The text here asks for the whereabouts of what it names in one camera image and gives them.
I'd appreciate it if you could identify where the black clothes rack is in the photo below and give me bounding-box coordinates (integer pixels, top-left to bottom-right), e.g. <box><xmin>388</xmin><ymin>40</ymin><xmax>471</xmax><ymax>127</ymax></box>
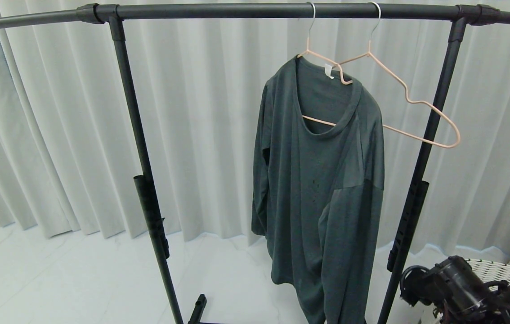
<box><xmin>0</xmin><ymin>2</ymin><xmax>510</xmax><ymax>324</ymax></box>

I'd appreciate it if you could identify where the pink clothes hanger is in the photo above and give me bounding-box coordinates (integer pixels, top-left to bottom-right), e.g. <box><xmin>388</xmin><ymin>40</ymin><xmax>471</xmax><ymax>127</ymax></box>
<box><xmin>298</xmin><ymin>2</ymin><xmax>353</xmax><ymax>127</ymax></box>
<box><xmin>338</xmin><ymin>2</ymin><xmax>461</xmax><ymax>149</ymax></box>

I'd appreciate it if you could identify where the dark grey shirt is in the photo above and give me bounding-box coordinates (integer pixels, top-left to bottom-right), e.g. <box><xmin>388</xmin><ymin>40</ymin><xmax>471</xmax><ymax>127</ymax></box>
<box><xmin>251</xmin><ymin>56</ymin><xmax>385</xmax><ymax>324</ymax></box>

